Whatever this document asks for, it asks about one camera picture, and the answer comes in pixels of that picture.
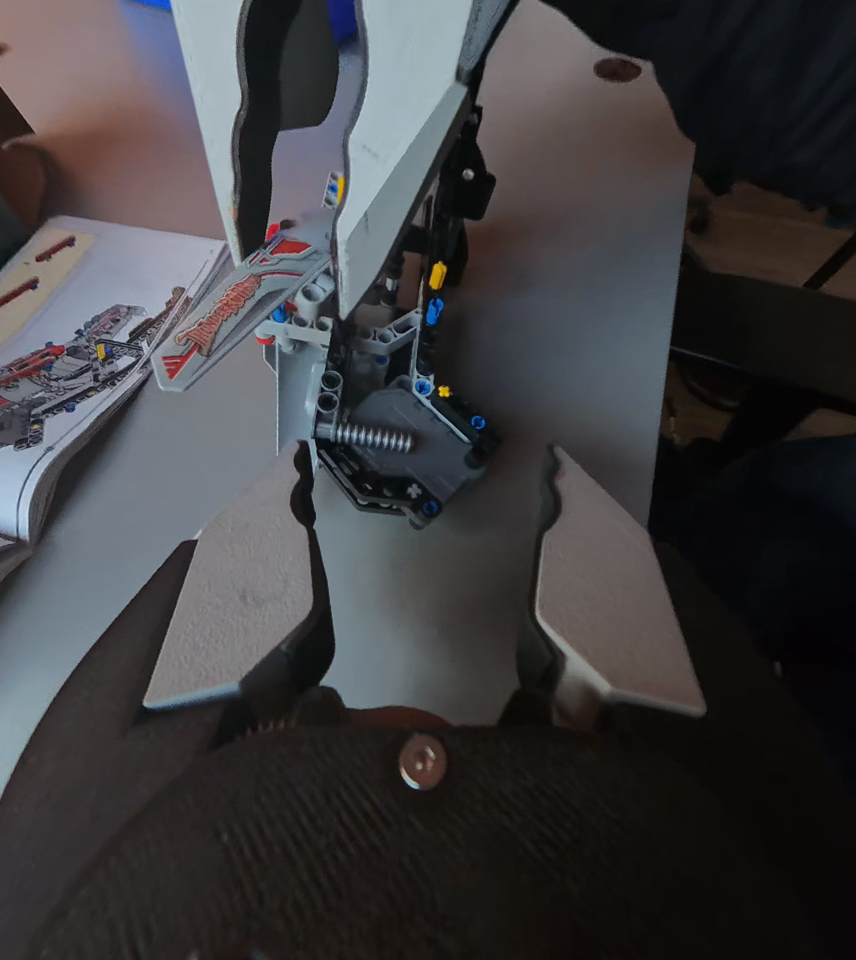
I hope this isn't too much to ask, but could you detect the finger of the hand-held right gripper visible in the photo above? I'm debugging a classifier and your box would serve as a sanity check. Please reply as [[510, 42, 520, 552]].
[[171, 0, 341, 265], [332, 0, 521, 321]]

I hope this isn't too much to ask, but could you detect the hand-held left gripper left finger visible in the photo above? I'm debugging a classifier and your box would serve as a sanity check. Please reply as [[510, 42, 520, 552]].
[[143, 441, 337, 721]]

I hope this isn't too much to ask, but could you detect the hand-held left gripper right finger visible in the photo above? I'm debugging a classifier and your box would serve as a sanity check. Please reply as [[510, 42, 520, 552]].
[[516, 445, 707, 726]]

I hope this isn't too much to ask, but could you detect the grey red lego vehicle model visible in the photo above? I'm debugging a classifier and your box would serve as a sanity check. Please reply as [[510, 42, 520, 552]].
[[150, 105, 506, 531]]

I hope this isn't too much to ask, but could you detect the person's right forearm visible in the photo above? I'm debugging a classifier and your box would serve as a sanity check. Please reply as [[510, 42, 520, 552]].
[[521, 0, 856, 252]]

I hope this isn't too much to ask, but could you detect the lego instruction booklet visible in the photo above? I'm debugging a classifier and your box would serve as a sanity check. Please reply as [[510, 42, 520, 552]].
[[0, 216, 231, 655]]

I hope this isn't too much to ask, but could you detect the blue plastic bin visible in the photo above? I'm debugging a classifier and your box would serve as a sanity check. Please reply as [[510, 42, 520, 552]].
[[119, 0, 369, 42]]

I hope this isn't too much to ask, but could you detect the person's leg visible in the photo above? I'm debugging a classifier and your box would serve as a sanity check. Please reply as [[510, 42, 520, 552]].
[[651, 416, 856, 834]]

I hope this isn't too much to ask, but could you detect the black chair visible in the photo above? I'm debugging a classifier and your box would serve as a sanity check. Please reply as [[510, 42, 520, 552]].
[[669, 232, 856, 423]]

